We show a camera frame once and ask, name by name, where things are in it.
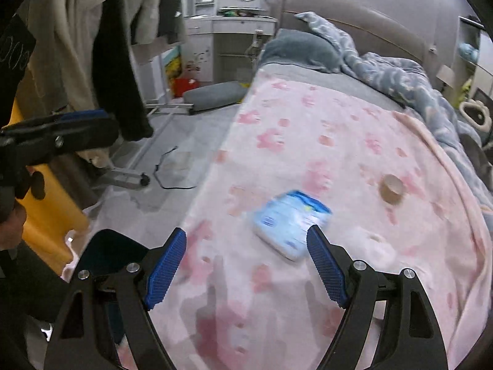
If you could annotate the dark grey hanging garment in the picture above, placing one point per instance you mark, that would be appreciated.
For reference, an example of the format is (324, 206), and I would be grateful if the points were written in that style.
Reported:
(171, 4)

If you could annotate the grey-blue patterned duvet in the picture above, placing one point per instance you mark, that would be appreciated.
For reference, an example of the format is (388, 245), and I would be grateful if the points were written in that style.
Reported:
(385, 69)

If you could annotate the person's left hand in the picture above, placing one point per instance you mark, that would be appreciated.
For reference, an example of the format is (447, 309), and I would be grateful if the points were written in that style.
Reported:
(9, 227)

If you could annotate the white vanity desk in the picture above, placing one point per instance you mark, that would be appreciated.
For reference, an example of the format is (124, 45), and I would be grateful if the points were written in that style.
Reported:
(231, 34)

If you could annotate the yellow plastic container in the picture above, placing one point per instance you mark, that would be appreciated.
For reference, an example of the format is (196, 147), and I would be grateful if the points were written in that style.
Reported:
(57, 200)

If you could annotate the dark brown cloth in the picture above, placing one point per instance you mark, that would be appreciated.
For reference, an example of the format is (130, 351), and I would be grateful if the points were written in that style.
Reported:
(472, 150)

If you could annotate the beige bedside lamp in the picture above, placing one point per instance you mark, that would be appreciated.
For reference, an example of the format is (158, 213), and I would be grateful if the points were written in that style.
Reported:
(446, 75)

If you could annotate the white hanging garment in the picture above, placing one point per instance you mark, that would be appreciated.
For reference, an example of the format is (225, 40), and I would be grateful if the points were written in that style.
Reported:
(148, 4)

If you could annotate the white clothes rack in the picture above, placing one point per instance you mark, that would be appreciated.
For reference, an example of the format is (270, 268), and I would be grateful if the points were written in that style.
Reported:
(169, 108)

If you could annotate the red box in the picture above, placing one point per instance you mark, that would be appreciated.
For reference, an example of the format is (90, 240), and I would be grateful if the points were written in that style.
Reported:
(185, 86)

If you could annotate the white open shelf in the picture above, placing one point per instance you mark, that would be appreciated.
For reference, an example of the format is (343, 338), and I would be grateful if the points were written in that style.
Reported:
(472, 34)

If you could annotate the white flower plush cushion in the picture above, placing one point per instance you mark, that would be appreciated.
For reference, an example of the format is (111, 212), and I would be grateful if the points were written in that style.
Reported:
(477, 115)

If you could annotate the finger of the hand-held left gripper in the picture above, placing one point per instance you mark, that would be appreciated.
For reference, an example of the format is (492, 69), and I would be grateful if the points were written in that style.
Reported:
(84, 133)

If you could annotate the brown tape roll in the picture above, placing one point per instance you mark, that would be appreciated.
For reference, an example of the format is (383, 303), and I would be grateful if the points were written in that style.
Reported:
(389, 197)

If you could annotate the grey pillow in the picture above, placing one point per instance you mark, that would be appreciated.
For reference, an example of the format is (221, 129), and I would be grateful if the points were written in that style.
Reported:
(296, 48)

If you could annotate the grey padded bench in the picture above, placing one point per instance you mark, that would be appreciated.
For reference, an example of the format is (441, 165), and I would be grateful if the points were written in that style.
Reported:
(215, 94)

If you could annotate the light blue plush toy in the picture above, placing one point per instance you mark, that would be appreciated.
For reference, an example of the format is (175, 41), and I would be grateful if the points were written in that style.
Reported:
(468, 52)

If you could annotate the yellow-green toy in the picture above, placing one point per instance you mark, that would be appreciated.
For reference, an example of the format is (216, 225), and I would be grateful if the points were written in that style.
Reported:
(466, 86)

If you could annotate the beige hanging garment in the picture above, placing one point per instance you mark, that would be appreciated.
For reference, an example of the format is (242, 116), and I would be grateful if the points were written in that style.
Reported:
(65, 38)

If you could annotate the black dotted hanging garment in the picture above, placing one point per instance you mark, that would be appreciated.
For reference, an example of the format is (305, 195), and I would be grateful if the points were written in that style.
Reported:
(15, 54)

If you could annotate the grey padded headboard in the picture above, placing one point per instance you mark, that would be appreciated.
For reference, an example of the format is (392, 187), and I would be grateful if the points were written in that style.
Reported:
(366, 19)

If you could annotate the pink printed blanket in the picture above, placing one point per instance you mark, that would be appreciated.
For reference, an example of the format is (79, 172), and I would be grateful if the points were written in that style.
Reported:
(308, 142)

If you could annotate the yellow picture board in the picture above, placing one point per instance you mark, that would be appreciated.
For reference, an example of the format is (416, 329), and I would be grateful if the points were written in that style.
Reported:
(173, 63)

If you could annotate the blue tissue packet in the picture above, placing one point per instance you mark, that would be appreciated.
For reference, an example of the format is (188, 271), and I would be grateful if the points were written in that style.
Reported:
(285, 223)

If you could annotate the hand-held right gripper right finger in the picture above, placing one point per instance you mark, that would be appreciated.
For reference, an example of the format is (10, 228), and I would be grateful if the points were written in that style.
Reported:
(325, 269)

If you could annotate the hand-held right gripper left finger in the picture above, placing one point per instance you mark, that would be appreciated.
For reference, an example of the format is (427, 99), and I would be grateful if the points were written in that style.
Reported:
(165, 273)

